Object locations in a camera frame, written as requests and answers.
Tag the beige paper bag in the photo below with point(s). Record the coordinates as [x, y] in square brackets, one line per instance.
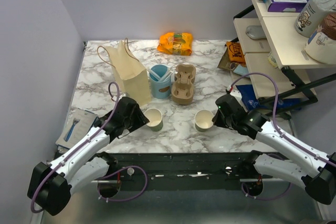
[130, 74]

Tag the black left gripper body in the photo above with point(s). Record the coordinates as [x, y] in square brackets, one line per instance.
[126, 122]

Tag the cartoon paper roll grey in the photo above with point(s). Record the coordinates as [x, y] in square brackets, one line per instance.
[312, 15]

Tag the beige shelf rack black frame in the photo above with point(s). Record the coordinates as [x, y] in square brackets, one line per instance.
[281, 54]

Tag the cartoon paper roll brown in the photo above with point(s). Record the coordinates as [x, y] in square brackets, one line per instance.
[321, 45]

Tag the brown pulp cup carrier stack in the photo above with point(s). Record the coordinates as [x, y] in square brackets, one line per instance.
[183, 87]

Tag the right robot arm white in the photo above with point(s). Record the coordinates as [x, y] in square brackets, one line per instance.
[306, 167]

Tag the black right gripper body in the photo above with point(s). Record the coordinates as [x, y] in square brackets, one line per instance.
[230, 123]

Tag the purple tissue box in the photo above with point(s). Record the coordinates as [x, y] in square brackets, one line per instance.
[283, 6]

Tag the blue straw holder cup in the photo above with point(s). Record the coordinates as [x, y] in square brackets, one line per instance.
[160, 81]

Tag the razor blister pack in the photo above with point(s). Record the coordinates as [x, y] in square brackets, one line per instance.
[77, 127]

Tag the grey computer mouse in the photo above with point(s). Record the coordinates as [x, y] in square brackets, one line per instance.
[255, 32]

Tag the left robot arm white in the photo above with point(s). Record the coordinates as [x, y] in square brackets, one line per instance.
[51, 185]

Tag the orange snack bag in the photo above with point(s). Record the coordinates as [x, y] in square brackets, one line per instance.
[176, 44]

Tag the orange brown snack packet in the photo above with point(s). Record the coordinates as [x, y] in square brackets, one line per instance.
[233, 57]

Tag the green paper cup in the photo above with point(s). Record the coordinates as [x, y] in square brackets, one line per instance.
[155, 119]
[203, 120]

